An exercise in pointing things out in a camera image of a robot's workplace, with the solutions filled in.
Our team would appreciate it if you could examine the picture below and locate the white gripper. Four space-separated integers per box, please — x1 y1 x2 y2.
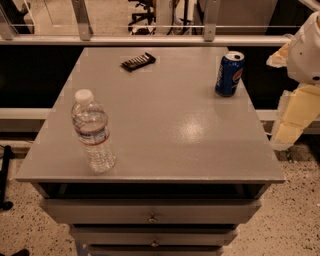
266 33 320 146

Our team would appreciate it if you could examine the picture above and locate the blue pepsi can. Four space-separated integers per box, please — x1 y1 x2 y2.
215 51 245 97

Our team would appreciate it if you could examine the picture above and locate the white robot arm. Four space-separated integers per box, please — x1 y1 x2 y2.
266 11 320 151

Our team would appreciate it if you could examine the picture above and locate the grey drawer cabinet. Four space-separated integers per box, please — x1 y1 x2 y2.
14 46 287 256

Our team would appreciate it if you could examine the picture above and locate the black office chair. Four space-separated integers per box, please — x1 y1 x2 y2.
128 0 156 32

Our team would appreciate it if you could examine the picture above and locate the clear plastic water bottle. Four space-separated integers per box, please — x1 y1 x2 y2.
71 89 116 174

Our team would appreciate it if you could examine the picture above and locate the middle grey drawer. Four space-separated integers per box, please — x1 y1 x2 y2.
71 226 238 246

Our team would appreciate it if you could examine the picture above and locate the grey drawer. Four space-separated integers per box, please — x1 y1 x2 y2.
89 246 223 256
71 226 238 246
41 199 261 224

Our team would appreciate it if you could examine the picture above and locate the bottom grey drawer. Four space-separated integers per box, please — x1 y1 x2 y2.
89 246 223 256

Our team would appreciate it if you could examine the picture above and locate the top grey drawer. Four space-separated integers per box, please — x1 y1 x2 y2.
41 199 261 224

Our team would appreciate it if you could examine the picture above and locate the black stand base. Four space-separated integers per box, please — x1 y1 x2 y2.
0 145 15 211

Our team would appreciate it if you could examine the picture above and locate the metal railing frame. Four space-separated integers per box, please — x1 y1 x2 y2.
0 0 291 47

